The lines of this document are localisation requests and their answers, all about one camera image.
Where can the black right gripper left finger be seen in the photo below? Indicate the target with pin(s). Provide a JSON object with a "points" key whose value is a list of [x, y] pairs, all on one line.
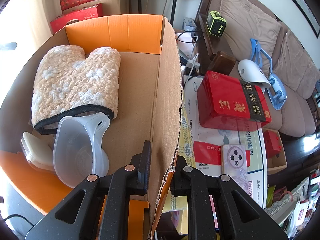
{"points": [[98, 208]]}

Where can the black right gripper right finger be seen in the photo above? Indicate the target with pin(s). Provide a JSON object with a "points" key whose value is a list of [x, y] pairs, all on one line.
{"points": [[218, 208]]}

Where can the clear plastic measuring cup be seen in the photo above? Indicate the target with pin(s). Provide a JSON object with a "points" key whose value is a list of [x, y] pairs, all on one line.
{"points": [[78, 148]]}

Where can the large cardboard box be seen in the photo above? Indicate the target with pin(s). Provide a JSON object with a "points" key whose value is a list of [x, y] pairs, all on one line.
{"points": [[150, 102]]}

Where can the cream fluffy mitten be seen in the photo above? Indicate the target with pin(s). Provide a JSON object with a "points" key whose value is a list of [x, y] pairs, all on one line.
{"points": [[69, 82]]}

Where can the pink patterned smartphone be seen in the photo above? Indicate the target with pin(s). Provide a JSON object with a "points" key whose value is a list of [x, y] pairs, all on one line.
{"points": [[234, 164]]}

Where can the white fan carton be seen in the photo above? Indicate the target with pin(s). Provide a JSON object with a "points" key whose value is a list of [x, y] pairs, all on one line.
{"points": [[207, 143]]}

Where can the red tin box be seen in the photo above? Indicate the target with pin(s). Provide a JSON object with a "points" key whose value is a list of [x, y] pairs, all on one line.
{"points": [[225, 102]]}

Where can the small red box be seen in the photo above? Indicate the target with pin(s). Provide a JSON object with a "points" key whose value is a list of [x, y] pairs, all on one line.
{"points": [[272, 143]]}

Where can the white soap box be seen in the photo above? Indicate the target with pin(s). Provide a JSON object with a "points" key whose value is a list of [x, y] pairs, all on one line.
{"points": [[37, 153]]}

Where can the white power strip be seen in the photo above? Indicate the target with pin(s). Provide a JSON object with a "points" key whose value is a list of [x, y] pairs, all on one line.
{"points": [[191, 64]]}

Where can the brown wooden box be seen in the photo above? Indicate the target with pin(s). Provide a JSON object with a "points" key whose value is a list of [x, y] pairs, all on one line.
{"points": [[222, 63]]}

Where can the white curved plastic device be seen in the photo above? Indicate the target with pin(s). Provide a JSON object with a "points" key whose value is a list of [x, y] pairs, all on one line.
{"points": [[251, 72]]}

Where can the green black cube device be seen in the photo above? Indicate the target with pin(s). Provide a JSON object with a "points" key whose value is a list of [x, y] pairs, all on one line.
{"points": [[216, 24]]}

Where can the red Ferrero gift box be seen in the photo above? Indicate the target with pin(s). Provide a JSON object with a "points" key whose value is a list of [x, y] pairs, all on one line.
{"points": [[76, 16]]}

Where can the brown sofa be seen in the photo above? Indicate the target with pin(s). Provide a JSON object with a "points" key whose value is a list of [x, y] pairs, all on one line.
{"points": [[285, 57]]}

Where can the blue plastic frame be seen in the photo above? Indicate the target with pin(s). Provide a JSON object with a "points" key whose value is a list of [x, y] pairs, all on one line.
{"points": [[280, 96]]}

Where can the framed wall picture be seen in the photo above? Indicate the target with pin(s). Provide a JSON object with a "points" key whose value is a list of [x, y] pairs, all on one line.
{"points": [[308, 14]]}

